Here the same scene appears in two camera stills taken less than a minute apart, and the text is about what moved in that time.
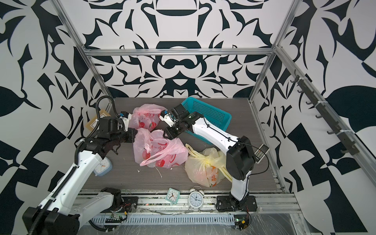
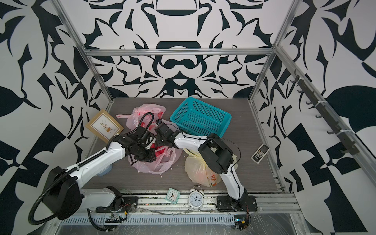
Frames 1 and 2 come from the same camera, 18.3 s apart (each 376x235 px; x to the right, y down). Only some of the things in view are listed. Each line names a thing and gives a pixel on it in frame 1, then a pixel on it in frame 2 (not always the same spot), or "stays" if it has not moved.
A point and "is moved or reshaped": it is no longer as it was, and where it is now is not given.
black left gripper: [131, 133] to [151, 157]
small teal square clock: [173, 195] stays
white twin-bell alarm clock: [196, 198] stays
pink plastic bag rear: [146, 117] stays
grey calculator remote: [259, 154] stays
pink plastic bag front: [151, 149] is moved or reshaped
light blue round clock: [105, 167] stays
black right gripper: [169, 133] to [158, 142]
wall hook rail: [350, 147] stays
